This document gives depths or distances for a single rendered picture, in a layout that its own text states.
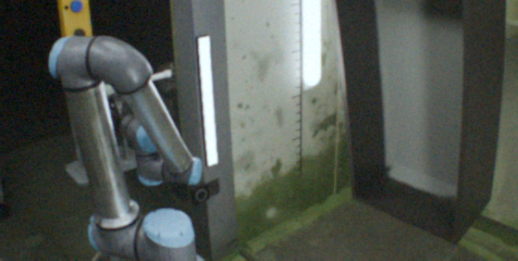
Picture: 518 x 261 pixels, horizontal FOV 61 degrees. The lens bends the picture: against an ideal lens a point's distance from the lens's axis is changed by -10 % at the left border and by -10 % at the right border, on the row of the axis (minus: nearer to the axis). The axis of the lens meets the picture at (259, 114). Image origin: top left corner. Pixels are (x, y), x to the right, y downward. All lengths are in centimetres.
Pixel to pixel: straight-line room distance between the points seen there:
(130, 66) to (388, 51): 141
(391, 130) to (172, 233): 144
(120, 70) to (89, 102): 15
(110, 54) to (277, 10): 137
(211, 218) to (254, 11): 106
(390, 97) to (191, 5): 105
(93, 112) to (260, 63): 126
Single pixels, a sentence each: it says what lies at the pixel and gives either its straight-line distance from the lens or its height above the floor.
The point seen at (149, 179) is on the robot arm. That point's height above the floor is 93.
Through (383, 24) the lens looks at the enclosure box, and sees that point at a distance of 228.
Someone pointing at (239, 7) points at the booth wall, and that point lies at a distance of 229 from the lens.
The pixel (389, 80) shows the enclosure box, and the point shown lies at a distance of 240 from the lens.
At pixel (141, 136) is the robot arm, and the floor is 109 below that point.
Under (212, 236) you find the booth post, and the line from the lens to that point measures 260.
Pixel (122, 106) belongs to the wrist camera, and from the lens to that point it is 181.
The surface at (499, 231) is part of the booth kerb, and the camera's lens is 301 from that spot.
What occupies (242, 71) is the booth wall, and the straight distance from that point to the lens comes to 236.
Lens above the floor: 173
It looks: 22 degrees down
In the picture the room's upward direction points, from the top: 2 degrees counter-clockwise
